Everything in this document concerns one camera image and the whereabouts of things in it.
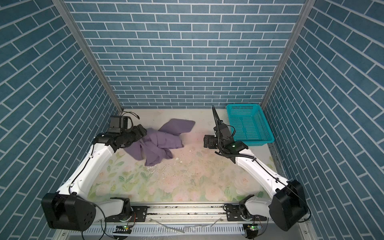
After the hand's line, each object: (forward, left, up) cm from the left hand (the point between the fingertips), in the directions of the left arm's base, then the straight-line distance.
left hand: (143, 132), depth 81 cm
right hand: (-2, -36, -2) cm, 36 cm away
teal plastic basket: (+22, -71, -20) cm, 77 cm away
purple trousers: (-4, -5, -8) cm, 10 cm away
